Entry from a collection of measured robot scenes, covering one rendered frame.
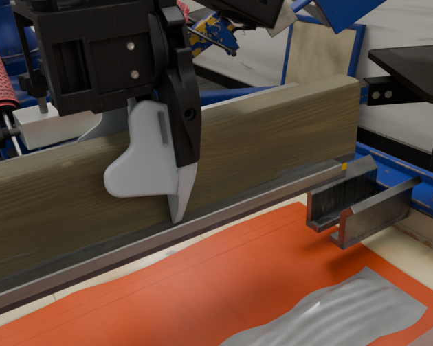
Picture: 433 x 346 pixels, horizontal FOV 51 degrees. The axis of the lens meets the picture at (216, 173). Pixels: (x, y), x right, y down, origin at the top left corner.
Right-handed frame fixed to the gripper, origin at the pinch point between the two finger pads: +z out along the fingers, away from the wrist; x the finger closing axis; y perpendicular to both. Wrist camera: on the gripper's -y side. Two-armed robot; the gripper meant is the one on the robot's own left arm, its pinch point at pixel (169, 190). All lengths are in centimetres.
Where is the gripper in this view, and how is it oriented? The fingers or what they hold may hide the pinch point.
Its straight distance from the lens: 34.0
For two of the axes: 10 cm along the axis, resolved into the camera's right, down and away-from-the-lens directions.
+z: 0.6, 8.8, 4.7
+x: 5.3, 3.7, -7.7
